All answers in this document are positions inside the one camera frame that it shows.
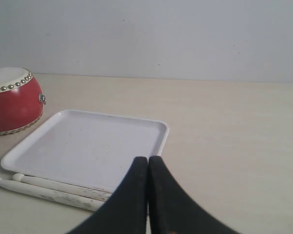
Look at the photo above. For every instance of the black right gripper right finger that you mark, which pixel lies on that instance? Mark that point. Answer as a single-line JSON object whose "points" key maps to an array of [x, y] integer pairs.
{"points": [[172, 210]]}

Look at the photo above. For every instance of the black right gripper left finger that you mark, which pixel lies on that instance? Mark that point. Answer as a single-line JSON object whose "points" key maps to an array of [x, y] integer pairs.
{"points": [[125, 212]]}

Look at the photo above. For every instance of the white wooden drumstick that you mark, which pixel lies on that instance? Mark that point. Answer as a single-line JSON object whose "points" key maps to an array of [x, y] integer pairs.
{"points": [[62, 187], [51, 195]]}

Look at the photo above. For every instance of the small red drum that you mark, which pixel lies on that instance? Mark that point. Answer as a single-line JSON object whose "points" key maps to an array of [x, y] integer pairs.
{"points": [[21, 100]]}

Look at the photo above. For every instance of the white plastic tray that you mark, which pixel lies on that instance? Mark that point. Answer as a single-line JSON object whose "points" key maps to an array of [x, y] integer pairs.
{"points": [[87, 149]]}

